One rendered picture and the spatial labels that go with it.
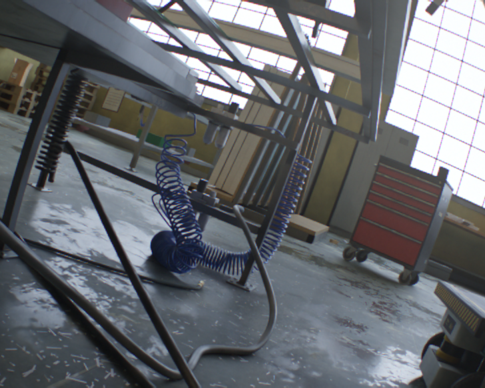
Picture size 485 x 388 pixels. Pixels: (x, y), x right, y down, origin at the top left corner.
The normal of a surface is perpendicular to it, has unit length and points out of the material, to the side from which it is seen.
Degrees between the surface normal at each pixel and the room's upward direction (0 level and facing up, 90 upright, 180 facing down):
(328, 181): 90
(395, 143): 90
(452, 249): 90
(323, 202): 90
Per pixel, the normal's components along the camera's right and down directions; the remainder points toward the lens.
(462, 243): -0.26, -0.04
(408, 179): -0.57, -0.17
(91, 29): 0.90, 0.36
